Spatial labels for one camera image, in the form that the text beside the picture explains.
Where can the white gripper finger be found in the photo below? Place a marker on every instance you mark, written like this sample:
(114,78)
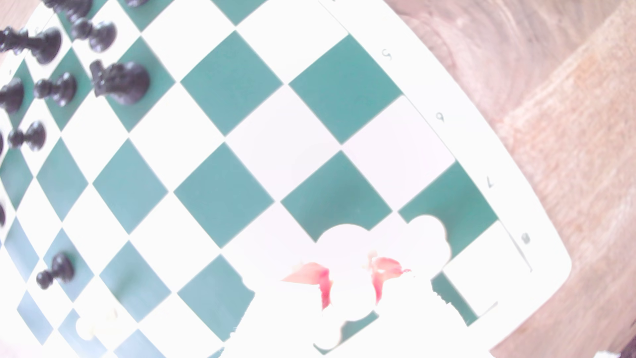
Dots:
(298,308)
(412,323)

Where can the black bishop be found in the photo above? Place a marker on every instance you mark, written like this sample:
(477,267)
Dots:
(72,6)

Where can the white pawn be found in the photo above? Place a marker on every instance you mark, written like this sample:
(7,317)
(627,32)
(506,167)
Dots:
(345,246)
(85,329)
(327,337)
(428,242)

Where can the black pawn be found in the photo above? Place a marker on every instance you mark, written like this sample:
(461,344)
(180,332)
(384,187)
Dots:
(60,267)
(62,89)
(34,136)
(99,36)

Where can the black knight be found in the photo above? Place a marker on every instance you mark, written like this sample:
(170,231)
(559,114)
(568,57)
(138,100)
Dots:
(124,83)

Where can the green and white chess mat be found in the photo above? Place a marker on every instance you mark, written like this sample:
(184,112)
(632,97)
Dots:
(278,144)

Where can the black queen d1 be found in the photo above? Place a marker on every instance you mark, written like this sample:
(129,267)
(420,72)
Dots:
(42,45)

